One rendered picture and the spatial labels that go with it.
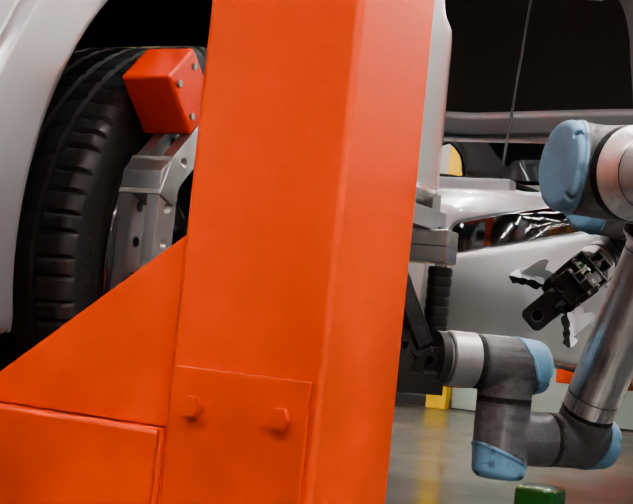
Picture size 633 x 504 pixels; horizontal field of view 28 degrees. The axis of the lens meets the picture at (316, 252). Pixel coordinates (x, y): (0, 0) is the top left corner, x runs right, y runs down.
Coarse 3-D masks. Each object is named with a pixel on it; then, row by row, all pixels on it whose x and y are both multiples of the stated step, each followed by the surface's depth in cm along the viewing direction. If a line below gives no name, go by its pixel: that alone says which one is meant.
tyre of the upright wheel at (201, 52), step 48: (96, 48) 183; (144, 48) 178; (192, 48) 177; (96, 96) 165; (48, 144) 162; (96, 144) 159; (48, 192) 159; (96, 192) 159; (48, 240) 156; (96, 240) 159; (48, 288) 156; (96, 288) 160; (0, 336) 161
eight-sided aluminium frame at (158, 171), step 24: (168, 144) 165; (192, 144) 162; (144, 168) 158; (168, 168) 158; (192, 168) 163; (120, 192) 159; (144, 192) 157; (168, 192) 158; (120, 216) 159; (144, 216) 161; (168, 216) 159; (120, 240) 158; (144, 240) 157; (168, 240) 159; (120, 264) 158; (144, 264) 156
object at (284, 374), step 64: (256, 0) 114; (320, 0) 111; (384, 0) 113; (256, 64) 114; (320, 64) 111; (384, 64) 114; (256, 128) 113; (320, 128) 110; (384, 128) 115; (192, 192) 116; (256, 192) 112; (320, 192) 109; (384, 192) 116; (192, 256) 115; (256, 256) 112; (320, 256) 109; (384, 256) 117; (192, 320) 114; (256, 320) 111; (320, 320) 108; (384, 320) 118; (192, 384) 113; (256, 384) 110; (320, 384) 108; (384, 384) 118; (192, 448) 112; (256, 448) 109; (320, 448) 108; (384, 448) 119
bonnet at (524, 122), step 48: (480, 0) 504; (528, 0) 496; (576, 0) 487; (624, 0) 476; (480, 48) 517; (528, 48) 508; (576, 48) 498; (624, 48) 488; (480, 96) 527; (528, 96) 517; (576, 96) 507; (624, 96) 497
